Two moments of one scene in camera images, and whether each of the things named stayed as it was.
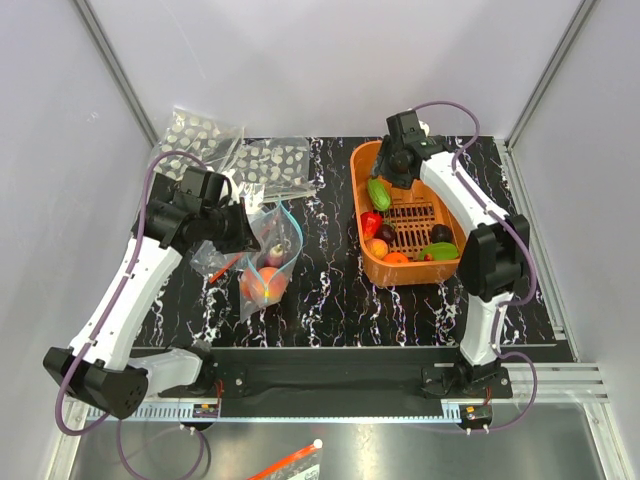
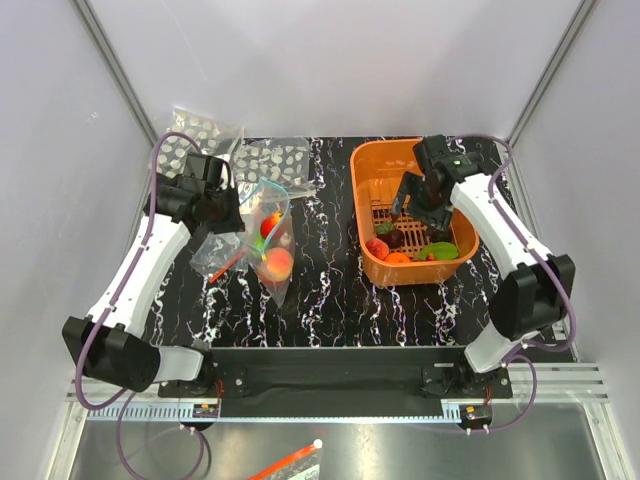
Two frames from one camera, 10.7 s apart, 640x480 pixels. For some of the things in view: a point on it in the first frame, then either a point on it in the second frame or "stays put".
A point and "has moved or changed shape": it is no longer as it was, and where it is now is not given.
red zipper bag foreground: x=304 y=465 stays put
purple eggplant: x=276 y=256 -> x=285 y=239
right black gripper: x=401 y=181 -> x=410 y=184
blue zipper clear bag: x=264 y=275 has moved or changed shape
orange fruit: x=395 y=258 stays put
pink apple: x=377 y=247 stays put
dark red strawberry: x=386 y=231 -> x=396 y=239
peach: x=266 y=285 -> x=277 y=267
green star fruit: x=440 y=251 stays put
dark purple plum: x=441 y=233 stays put
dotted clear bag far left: x=206 y=138 stays put
